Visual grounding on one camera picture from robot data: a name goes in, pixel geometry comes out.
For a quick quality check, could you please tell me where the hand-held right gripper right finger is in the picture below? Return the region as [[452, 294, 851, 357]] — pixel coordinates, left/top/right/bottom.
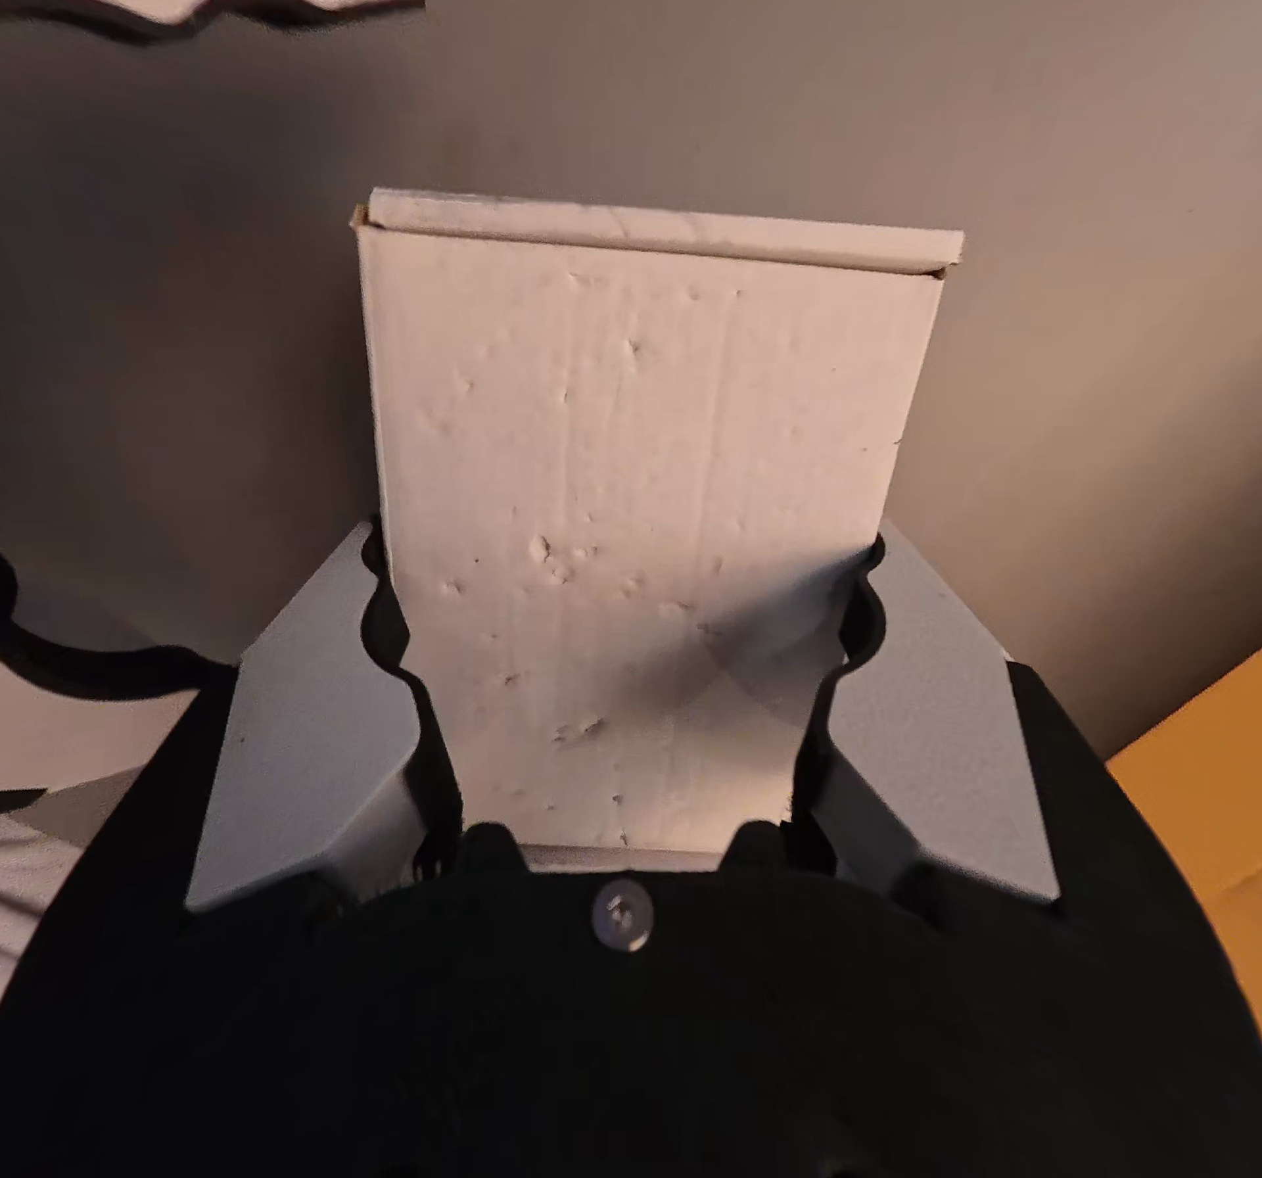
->
[[786, 517, 1063, 908]]

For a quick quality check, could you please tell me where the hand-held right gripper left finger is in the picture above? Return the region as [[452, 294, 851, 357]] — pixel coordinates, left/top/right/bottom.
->
[[185, 517, 466, 914]]

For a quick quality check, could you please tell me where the yellow plastic bin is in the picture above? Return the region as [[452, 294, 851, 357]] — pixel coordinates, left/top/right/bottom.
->
[[1104, 649, 1262, 1032]]

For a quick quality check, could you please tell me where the white cardboard box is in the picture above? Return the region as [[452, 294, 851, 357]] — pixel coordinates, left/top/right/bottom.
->
[[351, 188, 964, 875]]

